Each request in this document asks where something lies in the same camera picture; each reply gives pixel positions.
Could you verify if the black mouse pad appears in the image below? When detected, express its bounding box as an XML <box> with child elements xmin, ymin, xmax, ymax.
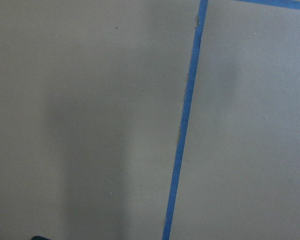
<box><xmin>30</xmin><ymin>235</ymin><xmax>50</xmax><ymax>240</ymax></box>

